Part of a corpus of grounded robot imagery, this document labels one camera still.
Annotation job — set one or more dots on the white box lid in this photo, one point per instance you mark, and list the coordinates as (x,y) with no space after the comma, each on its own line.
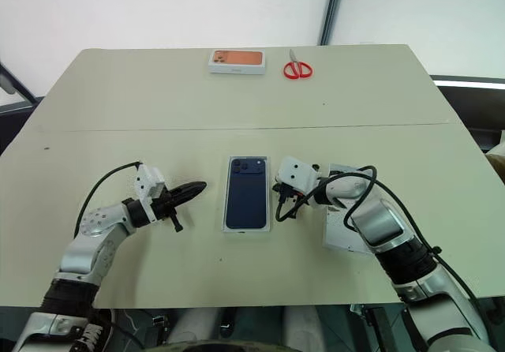
(343,233)

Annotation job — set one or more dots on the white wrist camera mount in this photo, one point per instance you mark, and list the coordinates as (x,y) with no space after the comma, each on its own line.
(147,186)
(296,172)

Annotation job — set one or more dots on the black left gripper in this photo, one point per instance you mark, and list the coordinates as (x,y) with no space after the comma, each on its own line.
(163,206)

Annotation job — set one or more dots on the dark window frame post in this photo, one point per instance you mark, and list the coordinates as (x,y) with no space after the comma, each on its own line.
(333,8)

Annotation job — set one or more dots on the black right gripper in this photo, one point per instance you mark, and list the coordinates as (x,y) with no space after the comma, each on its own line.
(290,197)

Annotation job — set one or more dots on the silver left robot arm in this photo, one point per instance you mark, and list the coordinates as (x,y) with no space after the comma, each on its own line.
(90,225)

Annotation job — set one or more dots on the white phone box base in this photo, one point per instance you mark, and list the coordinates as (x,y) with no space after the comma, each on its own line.
(248,230)

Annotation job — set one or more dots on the orange print phone box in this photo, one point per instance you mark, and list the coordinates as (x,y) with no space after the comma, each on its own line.
(236,58)

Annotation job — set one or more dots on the dark metal frame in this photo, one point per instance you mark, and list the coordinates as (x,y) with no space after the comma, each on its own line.
(16,87)

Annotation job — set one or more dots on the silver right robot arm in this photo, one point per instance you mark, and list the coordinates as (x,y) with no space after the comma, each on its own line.
(378,218)

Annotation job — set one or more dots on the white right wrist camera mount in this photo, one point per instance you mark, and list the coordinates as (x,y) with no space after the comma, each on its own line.
(296,172)

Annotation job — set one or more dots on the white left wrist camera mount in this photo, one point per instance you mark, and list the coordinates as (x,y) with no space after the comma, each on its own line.
(147,186)

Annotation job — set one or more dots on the dark side table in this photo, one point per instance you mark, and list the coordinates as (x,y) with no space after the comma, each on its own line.
(473,103)

